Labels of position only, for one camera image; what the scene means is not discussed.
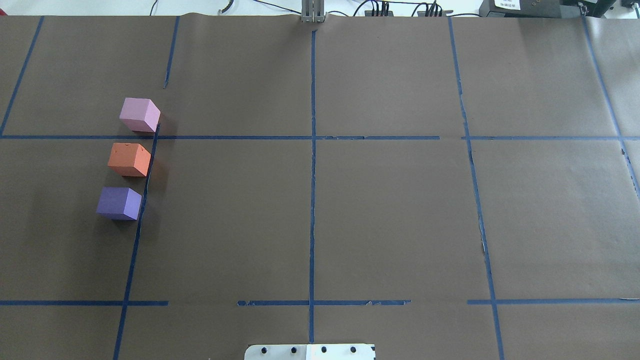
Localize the orange foam cube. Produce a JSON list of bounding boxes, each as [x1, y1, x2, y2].
[[107, 142, 151, 177]]

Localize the pink foam cube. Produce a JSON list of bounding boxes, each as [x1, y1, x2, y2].
[[119, 97, 162, 133]]

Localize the purple foam cube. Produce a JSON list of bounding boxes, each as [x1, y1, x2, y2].
[[96, 187, 142, 221]]

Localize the black device box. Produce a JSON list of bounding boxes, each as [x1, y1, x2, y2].
[[478, 0, 616, 19]]

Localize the grey aluminium post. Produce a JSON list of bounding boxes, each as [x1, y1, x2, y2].
[[301, 0, 327, 23]]

